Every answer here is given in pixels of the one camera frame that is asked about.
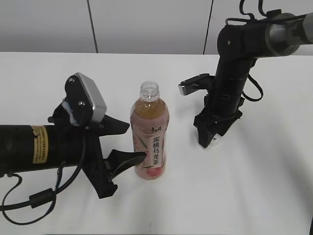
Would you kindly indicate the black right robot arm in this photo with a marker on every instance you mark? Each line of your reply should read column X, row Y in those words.
column 239, row 47

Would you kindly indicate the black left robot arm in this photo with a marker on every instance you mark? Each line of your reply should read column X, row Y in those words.
column 26, row 148

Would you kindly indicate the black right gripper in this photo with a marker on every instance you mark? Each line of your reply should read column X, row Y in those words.
column 208, row 124

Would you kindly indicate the peach oolong tea bottle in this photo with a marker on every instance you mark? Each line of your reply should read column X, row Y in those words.
column 149, row 119

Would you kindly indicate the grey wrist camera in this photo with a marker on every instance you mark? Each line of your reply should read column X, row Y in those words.
column 83, row 102
column 193, row 84

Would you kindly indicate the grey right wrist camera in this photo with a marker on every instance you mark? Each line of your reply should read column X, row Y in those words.
column 193, row 84

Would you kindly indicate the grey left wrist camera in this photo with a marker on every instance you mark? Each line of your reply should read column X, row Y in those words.
column 83, row 102

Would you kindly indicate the white bottle cap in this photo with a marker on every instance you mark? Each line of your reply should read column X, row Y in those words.
column 214, row 142

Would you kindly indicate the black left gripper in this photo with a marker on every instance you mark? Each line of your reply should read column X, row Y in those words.
column 99, row 171

